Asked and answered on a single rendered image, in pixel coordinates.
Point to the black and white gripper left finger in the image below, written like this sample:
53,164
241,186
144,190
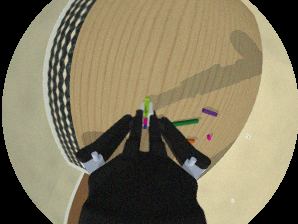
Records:
94,155

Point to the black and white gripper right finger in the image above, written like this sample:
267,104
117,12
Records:
190,159

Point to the purple rod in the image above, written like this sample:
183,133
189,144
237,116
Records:
209,112

